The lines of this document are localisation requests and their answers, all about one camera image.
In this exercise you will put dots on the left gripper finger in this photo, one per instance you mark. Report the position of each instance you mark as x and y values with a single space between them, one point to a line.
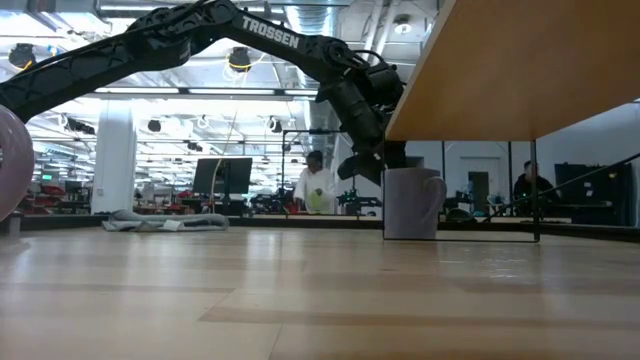
365 167
396 155

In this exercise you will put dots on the blue ceramic mug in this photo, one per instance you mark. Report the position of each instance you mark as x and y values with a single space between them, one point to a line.
410 210

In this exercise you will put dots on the purple ceramic mug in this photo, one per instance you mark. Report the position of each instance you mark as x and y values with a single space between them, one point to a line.
15 165

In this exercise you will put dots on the black workshop robot arm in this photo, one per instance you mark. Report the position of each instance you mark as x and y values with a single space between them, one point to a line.
272 204
360 202

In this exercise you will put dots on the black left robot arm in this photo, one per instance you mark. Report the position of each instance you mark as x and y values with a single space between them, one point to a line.
270 32

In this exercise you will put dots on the person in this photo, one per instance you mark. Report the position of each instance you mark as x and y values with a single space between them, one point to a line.
315 187
525 190

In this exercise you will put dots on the dark green dome object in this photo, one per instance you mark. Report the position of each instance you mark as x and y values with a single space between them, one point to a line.
459 215

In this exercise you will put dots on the dark door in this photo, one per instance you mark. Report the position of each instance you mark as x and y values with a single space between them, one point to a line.
479 192

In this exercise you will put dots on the round ceiling sensor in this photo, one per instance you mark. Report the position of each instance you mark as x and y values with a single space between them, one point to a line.
402 25

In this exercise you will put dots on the large black display screen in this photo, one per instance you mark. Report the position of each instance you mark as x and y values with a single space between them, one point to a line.
222 175

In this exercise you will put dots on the long ceiling light bar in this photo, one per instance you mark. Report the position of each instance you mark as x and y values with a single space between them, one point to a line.
200 91

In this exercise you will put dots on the black equipment cabinet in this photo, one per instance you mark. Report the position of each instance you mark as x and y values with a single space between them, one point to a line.
590 192

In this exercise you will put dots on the grey folded cloth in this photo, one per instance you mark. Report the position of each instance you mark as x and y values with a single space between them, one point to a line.
150 221

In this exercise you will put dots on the white square pillar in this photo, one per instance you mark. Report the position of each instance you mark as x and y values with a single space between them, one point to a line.
114 160

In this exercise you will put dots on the silver ventilation duct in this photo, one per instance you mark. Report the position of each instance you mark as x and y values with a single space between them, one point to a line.
320 125

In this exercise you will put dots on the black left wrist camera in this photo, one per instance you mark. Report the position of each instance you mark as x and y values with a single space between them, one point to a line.
385 85

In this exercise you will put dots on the black metal workcell frame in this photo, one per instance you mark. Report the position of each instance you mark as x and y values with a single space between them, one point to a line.
300 131

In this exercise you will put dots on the black aluminium table frame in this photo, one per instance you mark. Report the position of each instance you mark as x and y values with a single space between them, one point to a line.
300 222

